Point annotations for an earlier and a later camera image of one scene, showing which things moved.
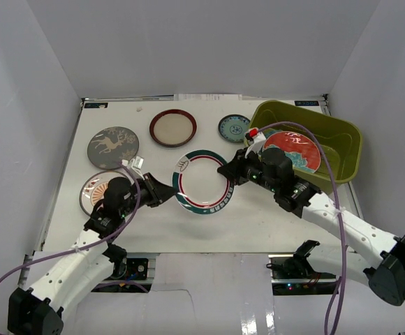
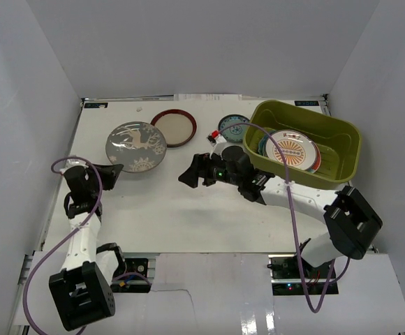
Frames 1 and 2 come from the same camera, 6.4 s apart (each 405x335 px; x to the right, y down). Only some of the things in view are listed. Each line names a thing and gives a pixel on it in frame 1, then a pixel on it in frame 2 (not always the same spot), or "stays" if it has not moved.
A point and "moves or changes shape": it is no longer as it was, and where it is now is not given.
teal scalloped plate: [267, 132] → [262, 146]
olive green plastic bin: [342, 142] stays
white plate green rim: [201, 188] → [264, 148]
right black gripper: [234, 169] → [200, 167]
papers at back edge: [208, 97] stays
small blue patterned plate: [232, 128] stays
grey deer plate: [110, 146] moves or changes shape
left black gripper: [152, 190] → [96, 175]
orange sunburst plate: [94, 187] moves or changes shape
